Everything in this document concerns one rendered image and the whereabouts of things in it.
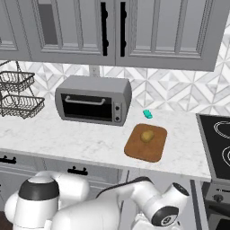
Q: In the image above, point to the white wall outlet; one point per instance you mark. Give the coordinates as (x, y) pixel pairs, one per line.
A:
(94, 70)

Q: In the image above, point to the black hob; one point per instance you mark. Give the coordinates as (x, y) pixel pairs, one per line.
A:
(217, 146)

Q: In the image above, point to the yellow-brown potato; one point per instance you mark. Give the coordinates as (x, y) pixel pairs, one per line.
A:
(147, 136)

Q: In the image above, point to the black oven knob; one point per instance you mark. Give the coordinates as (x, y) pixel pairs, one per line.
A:
(218, 198)

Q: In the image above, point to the teal peeler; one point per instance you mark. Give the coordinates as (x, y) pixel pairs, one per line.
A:
(147, 113)

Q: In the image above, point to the brown wooden cutting board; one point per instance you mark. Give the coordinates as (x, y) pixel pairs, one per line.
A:
(152, 151)

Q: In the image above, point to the grey glass-front cupboard door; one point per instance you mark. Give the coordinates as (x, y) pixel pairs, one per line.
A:
(68, 30)
(167, 30)

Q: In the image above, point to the grey lower cupboard door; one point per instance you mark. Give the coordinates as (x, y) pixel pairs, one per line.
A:
(179, 179)

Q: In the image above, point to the grey drawer front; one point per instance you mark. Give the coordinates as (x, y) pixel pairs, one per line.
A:
(24, 166)
(101, 176)

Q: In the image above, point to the grey toaster oven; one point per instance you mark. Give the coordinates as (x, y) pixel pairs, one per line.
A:
(95, 90)

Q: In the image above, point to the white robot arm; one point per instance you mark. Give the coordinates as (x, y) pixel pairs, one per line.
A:
(75, 215)

